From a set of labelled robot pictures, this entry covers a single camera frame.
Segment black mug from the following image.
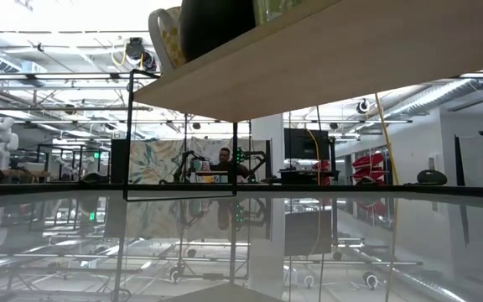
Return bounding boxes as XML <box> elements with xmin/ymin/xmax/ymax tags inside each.
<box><xmin>178</xmin><ymin>0</ymin><xmax>257</xmax><ymax>63</ymax></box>

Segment red storage bins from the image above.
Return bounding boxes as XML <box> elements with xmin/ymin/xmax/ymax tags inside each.
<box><xmin>351</xmin><ymin>152</ymin><xmax>387</xmax><ymax>185</ymax></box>

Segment black background desk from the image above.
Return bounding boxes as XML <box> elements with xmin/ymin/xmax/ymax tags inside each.
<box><xmin>278</xmin><ymin>167</ymin><xmax>337</xmax><ymax>186</ymax></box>

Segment patterned curtain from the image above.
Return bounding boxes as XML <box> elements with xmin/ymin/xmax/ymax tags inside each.
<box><xmin>128</xmin><ymin>137</ymin><xmax>234</xmax><ymax>185</ymax></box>

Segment wooden shelf riser black frame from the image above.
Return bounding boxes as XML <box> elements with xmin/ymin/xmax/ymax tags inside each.
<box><xmin>122</xmin><ymin>0</ymin><xmax>483</xmax><ymax>202</ymax></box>

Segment person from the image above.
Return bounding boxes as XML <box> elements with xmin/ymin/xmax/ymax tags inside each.
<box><xmin>211</xmin><ymin>146</ymin><xmax>251</xmax><ymax>182</ymax></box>

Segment black dome-shaped device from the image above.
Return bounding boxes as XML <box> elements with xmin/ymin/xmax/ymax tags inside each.
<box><xmin>416</xmin><ymin>169</ymin><xmax>449</xmax><ymax>186</ymax></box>

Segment black cabinet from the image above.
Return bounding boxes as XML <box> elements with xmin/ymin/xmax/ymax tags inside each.
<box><xmin>110</xmin><ymin>138</ymin><xmax>130</xmax><ymax>185</ymax></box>

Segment ceiling cable reel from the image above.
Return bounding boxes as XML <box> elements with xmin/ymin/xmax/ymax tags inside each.
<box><xmin>122</xmin><ymin>36</ymin><xmax>158</xmax><ymax>73</ymax></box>

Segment white partition panel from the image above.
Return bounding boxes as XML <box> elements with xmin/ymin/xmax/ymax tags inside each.
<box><xmin>454</xmin><ymin>134</ymin><xmax>483</xmax><ymax>188</ymax></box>

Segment black monitor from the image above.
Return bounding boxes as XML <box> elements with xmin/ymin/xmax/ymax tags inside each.
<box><xmin>283</xmin><ymin>128</ymin><xmax>331</xmax><ymax>160</ymax></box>

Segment yellow patterned mug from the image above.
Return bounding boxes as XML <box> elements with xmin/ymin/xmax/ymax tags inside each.
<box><xmin>148</xmin><ymin>6</ymin><xmax>188</xmax><ymax>76</ymax></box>

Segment yellow cable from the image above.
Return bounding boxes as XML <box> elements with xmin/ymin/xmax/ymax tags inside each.
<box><xmin>307</xmin><ymin>128</ymin><xmax>322</xmax><ymax>185</ymax></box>
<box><xmin>374</xmin><ymin>92</ymin><xmax>400</xmax><ymax>185</ymax></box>

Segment black table frame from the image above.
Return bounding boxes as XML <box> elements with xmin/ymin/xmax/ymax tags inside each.
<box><xmin>0</xmin><ymin>182</ymin><xmax>483</xmax><ymax>200</ymax></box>

